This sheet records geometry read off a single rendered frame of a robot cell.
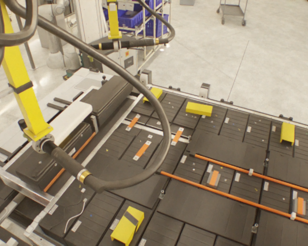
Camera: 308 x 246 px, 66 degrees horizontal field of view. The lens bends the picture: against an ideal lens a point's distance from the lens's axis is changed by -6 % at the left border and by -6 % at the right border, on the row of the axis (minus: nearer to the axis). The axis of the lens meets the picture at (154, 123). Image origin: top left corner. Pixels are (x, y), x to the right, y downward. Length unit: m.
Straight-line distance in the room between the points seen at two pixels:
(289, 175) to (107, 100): 1.09
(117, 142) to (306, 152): 1.06
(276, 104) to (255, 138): 2.22
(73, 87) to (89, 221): 1.36
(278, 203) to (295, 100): 2.79
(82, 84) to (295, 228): 1.86
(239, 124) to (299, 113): 2.19
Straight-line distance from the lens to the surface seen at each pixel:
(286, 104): 3.79
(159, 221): 1.13
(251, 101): 3.62
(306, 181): 1.43
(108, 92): 1.63
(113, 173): 1.27
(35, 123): 0.93
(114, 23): 1.53
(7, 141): 1.92
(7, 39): 0.34
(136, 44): 1.59
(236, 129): 1.56
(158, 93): 1.71
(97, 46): 1.59
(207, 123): 1.55
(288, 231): 1.23
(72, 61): 3.20
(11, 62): 0.81
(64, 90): 2.23
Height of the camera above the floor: 2.01
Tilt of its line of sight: 42 degrees down
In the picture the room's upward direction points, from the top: straight up
